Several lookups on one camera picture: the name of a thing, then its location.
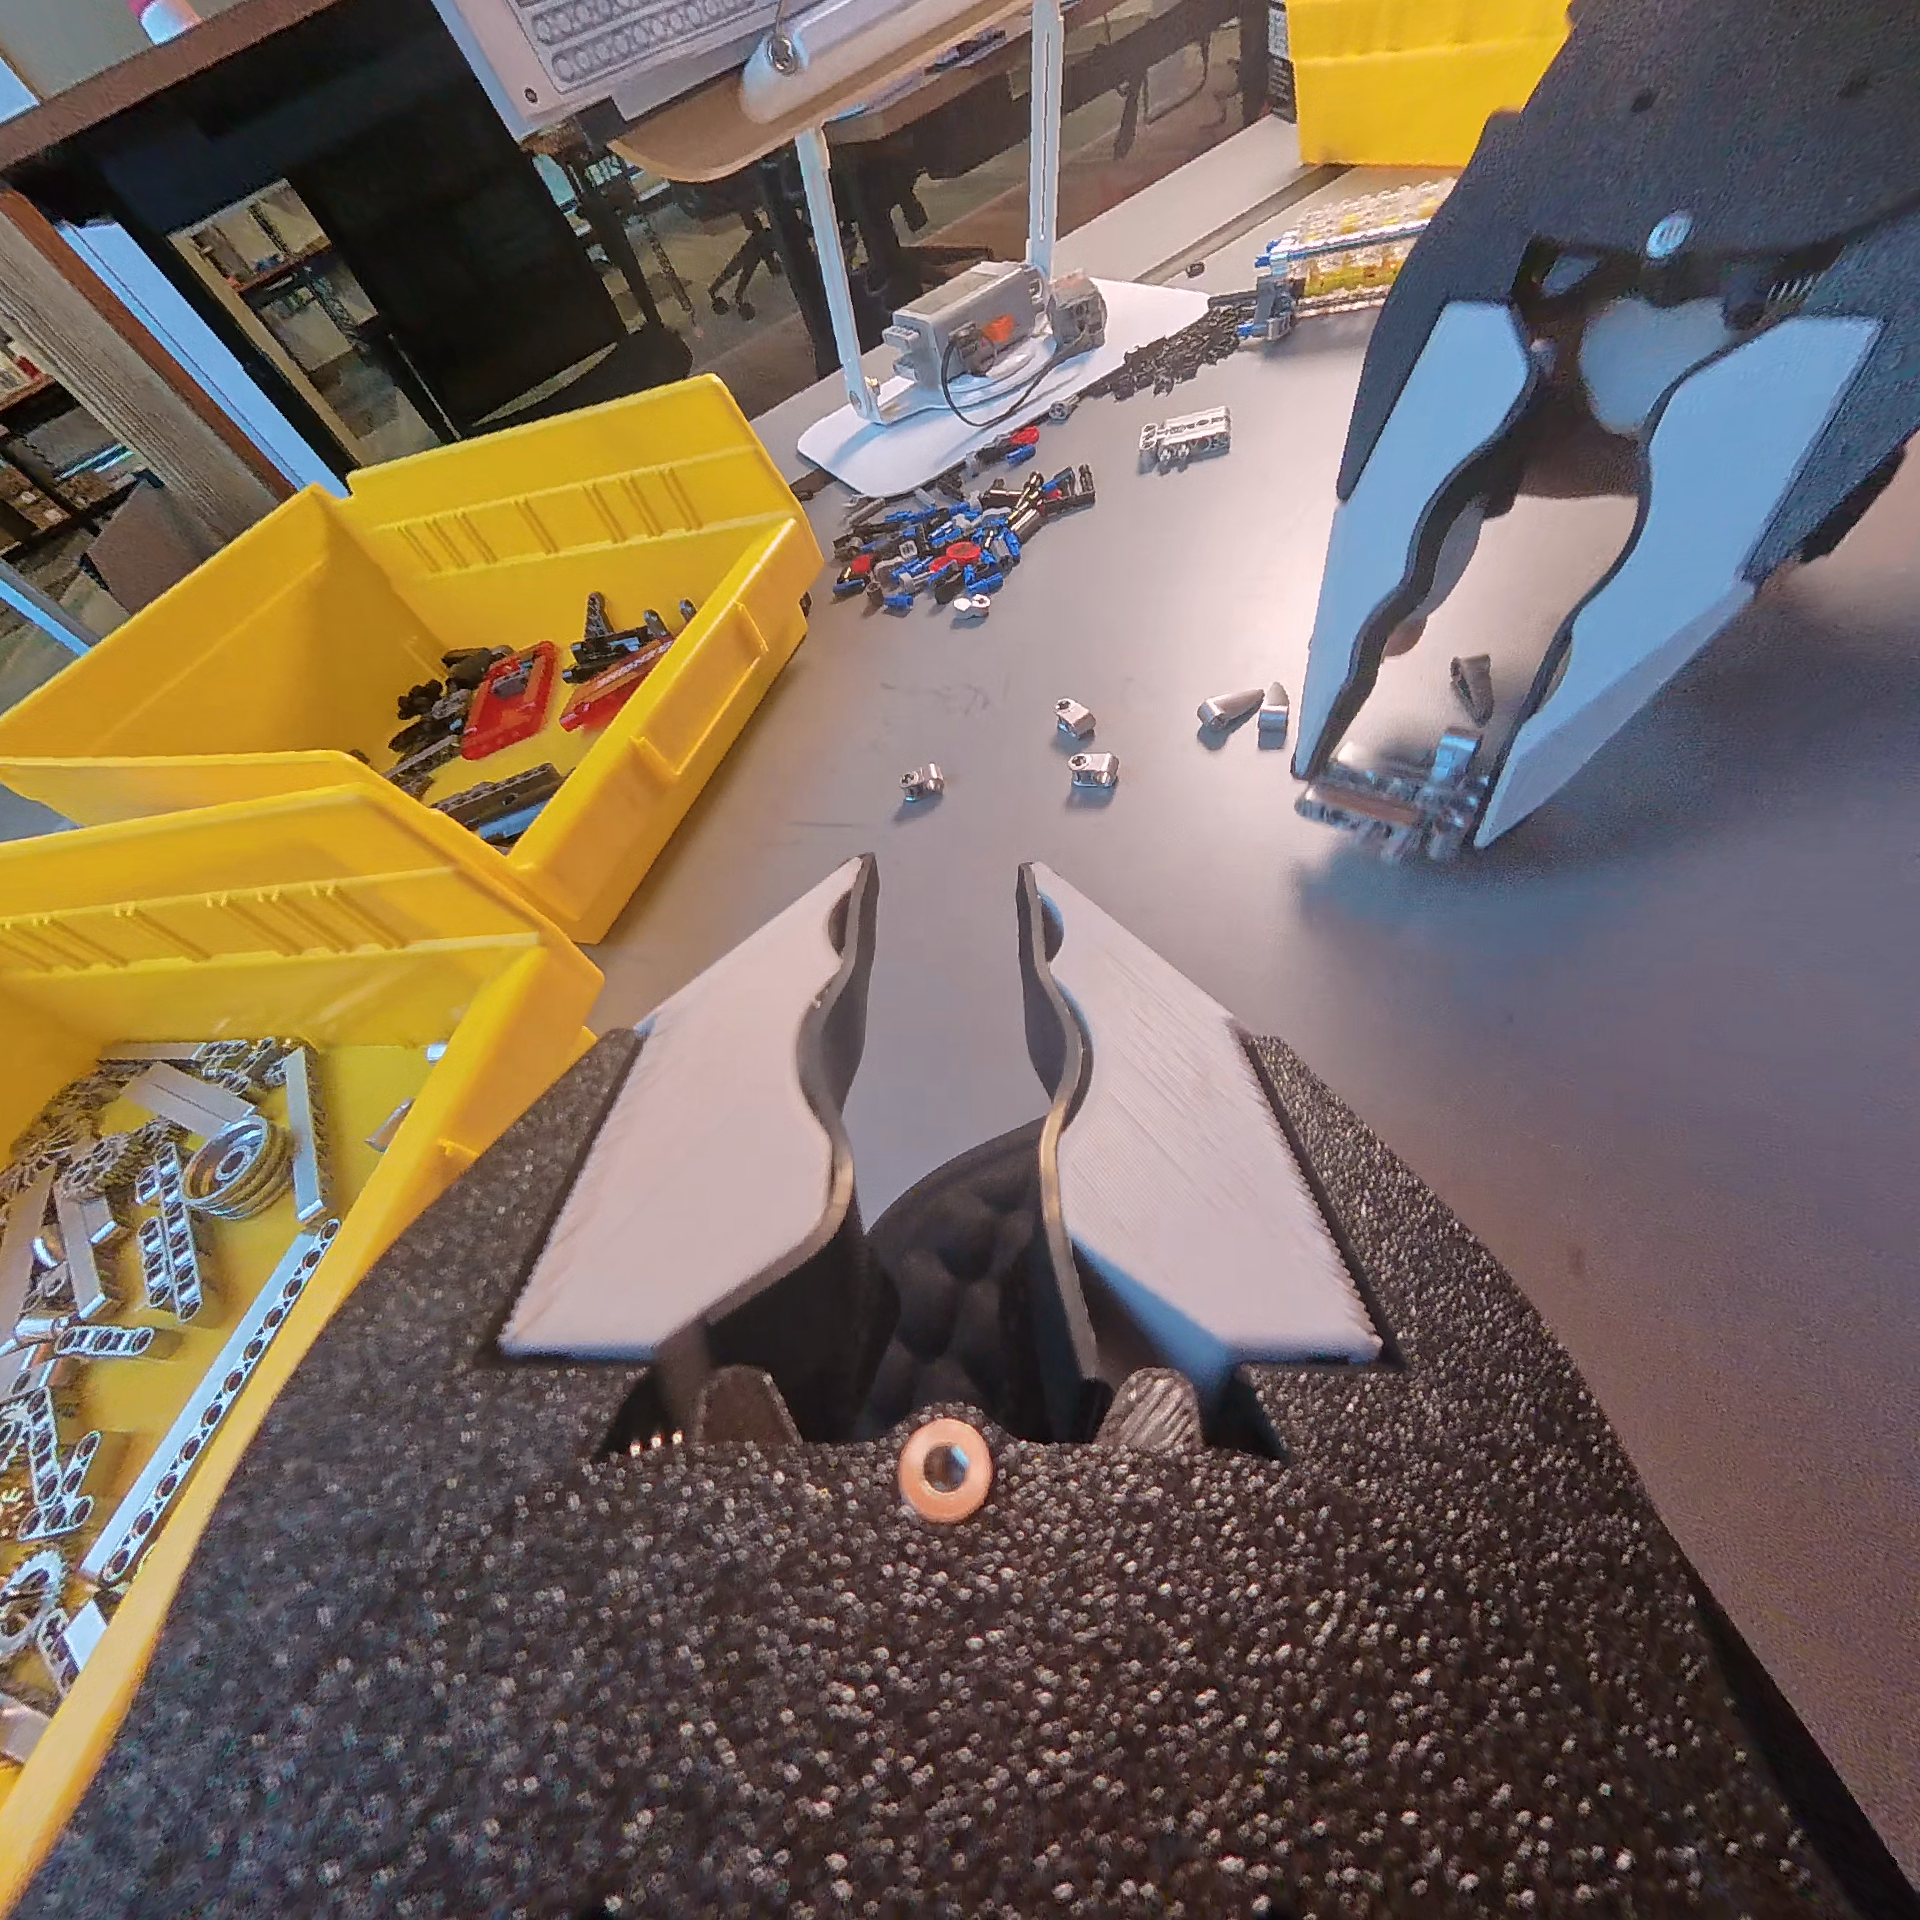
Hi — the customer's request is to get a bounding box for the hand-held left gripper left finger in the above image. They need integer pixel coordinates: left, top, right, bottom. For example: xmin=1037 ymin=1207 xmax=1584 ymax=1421
xmin=495 ymin=855 xmax=887 ymax=1447

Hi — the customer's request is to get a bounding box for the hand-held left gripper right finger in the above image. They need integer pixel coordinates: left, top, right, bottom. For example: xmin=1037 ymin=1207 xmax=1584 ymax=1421
xmin=1013 ymin=864 xmax=1387 ymax=1447

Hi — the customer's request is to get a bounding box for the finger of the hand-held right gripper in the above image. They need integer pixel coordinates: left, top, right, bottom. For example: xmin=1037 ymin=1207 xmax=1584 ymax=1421
xmin=1290 ymin=294 xmax=1550 ymax=782
xmin=1470 ymin=305 xmax=1889 ymax=851

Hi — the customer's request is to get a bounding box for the yellow bin with grey parts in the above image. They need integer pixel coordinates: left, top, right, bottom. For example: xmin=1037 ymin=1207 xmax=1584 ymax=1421
xmin=0 ymin=786 xmax=602 ymax=1891

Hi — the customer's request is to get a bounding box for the pile of grey building parts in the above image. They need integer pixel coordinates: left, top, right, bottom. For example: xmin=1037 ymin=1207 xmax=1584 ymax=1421
xmin=0 ymin=1036 xmax=337 ymax=1771

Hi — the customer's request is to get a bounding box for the grey desk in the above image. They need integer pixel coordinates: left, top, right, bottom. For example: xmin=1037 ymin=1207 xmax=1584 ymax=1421
xmin=586 ymin=120 xmax=1920 ymax=1877

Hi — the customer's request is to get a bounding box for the clear yellow gear assembly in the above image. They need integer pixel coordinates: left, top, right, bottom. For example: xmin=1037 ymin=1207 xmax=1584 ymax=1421
xmin=1251 ymin=210 xmax=1463 ymax=320

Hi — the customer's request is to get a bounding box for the pile of black pins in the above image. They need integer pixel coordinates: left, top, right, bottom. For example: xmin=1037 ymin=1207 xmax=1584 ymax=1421
xmin=1085 ymin=280 xmax=1298 ymax=408

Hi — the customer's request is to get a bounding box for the empty yellow bin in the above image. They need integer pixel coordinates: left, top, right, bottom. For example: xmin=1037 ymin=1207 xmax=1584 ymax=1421
xmin=1283 ymin=0 xmax=1578 ymax=170

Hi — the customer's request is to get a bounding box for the pile of small coloured pieces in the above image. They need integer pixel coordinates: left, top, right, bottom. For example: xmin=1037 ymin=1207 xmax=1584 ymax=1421
xmin=825 ymin=419 xmax=1100 ymax=624

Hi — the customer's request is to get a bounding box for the grey battery box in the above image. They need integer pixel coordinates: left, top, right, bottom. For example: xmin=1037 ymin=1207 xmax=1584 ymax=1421
xmin=881 ymin=262 xmax=1051 ymax=383

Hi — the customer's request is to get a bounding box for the yellow bin with black parts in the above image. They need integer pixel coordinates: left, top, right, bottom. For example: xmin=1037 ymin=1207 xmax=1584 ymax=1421
xmin=0 ymin=375 xmax=821 ymax=948

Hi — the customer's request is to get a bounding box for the red building part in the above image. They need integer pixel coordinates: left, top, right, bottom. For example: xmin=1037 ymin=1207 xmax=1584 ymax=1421
xmin=558 ymin=645 xmax=678 ymax=737
xmin=459 ymin=641 xmax=560 ymax=757

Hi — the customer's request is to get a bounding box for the printed instruction sheet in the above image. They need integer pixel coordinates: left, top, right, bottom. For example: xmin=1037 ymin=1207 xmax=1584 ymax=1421
xmin=443 ymin=0 xmax=787 ymax=122

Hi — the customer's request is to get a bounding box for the black motor cable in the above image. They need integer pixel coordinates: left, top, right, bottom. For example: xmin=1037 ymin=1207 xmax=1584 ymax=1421
xmin=936 ymin=315 xmax=1067 ymax=428

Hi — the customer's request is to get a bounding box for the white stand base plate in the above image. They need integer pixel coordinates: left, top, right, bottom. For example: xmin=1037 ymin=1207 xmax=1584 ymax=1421
xmin=435 ymin=0 xmax=1207 ymax=499

